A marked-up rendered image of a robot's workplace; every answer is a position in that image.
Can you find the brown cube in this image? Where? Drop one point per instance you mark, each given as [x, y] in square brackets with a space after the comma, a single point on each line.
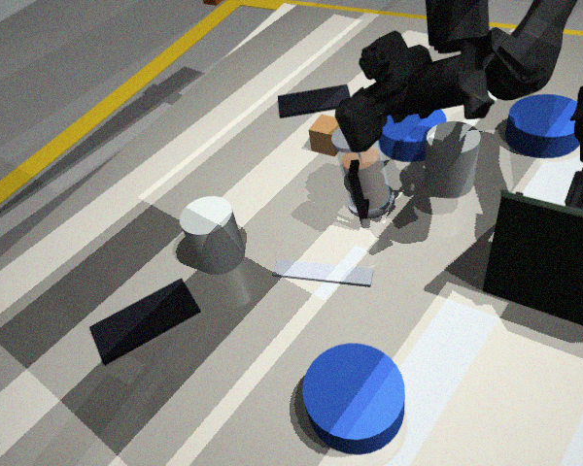
[320, 134]

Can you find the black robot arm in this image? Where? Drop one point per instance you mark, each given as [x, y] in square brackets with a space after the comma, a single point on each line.
[509, 66]

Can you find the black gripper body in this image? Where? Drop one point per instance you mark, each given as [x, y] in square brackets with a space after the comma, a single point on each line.
[360, 118]

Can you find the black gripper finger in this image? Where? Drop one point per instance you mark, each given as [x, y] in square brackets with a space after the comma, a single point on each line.
[360, 91]
[368, 90]

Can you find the blue cylinder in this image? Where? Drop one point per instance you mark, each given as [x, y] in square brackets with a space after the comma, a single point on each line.
[354, 396]
[539, 126]
[406, 141]

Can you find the grey cylinder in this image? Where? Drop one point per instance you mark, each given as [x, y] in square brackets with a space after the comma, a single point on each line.
[213, 235]
[451, 159]

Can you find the french press coffee maker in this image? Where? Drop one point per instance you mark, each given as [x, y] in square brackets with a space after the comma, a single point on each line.
[365, 178]

